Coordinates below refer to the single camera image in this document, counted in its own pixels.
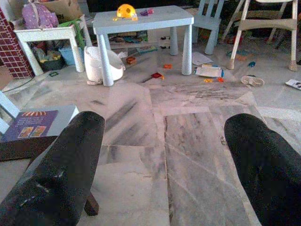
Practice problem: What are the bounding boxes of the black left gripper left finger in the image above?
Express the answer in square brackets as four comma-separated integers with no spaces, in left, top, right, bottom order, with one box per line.
[0,111,106,226]

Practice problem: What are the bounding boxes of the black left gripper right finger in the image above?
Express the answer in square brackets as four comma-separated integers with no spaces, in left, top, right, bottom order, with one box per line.
[224,113,301,226]

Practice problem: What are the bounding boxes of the purple picture book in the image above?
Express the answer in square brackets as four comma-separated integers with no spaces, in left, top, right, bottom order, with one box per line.
[0,110,59,143]

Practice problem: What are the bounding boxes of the light blue plastic kids chair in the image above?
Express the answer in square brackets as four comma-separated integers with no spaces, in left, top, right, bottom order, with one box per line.
[0,90,80,143]
[192,0,222,56]

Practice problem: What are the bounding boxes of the white printed leaflet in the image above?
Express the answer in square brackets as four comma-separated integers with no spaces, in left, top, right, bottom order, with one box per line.
[285,79,301,91]

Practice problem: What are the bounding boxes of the beige slipper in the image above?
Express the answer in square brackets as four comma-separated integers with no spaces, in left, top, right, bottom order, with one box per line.
[240,74,265,88]

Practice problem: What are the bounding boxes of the black bin of toys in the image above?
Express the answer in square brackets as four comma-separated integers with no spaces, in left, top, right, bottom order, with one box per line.
[34,46,67,72]

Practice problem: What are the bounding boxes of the white potty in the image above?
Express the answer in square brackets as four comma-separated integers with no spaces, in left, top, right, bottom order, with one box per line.
[83,46,126,82]

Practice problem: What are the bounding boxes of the blue storage bin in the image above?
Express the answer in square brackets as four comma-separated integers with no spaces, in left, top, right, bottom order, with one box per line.
[58,46,85,66]

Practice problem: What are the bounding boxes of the white blue booklet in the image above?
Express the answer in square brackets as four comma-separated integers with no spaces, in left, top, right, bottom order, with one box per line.
[194,63,225,79]

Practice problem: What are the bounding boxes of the teal orange toy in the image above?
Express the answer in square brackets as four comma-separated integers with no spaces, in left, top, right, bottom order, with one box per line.
[226,49,249,61]

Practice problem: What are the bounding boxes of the red brick pattern playhouse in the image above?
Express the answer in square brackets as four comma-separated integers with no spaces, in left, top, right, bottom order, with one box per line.
[0,7,36,80]

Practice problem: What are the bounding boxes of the white paper sheet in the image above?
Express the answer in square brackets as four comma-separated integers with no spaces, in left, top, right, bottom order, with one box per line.
[191,51,214,66]

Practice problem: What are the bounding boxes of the red toy shovel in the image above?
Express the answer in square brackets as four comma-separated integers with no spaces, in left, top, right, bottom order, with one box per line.
[142,72,165,83]

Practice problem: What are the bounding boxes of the green fabric bag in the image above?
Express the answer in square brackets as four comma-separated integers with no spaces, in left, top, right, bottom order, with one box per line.
[58,18,86,49]

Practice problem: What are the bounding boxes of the white side table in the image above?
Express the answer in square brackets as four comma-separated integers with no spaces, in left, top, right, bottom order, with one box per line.
[13,14,93,76]

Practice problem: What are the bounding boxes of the white high chair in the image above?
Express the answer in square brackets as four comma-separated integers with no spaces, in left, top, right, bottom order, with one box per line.
[220,0,300,72]

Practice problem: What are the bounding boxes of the colourful picture books pile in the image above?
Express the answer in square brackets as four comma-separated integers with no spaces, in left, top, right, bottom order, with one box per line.
[109,30,158,55]

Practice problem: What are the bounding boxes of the purple backpack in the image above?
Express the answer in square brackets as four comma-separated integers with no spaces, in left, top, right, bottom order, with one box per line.
[22,0,59,30]

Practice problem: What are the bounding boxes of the brown cardboard box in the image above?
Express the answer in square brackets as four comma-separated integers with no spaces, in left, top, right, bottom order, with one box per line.
[39,0,84,24]

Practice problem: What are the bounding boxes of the black white toy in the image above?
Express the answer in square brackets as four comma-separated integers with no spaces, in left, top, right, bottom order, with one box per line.
[158,35,171,50]

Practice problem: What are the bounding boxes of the yellow dome toy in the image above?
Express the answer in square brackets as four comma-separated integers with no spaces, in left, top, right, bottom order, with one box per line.
[112,3,139,22]

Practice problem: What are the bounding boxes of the light blue plastic kids table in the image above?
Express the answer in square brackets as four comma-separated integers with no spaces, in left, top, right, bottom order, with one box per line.
[92,5,195,87]

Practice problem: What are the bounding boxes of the purple toy pieces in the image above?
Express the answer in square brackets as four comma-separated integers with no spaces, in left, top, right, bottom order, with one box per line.
[139,8,155,17]

